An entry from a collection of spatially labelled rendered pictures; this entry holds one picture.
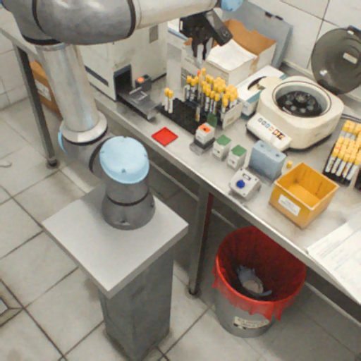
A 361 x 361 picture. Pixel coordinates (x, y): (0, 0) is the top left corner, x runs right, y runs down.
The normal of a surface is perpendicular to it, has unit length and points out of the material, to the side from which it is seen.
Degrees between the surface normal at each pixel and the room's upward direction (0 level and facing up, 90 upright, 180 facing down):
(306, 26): 90
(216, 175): 0
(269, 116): 90
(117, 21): 77
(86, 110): 89
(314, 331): 0
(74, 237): 1
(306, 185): 90
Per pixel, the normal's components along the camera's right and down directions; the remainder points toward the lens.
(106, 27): 0.45, 0.66
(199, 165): 0.05, -0.65
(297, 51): -0.69, 0.52
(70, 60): 0.66, 0.59
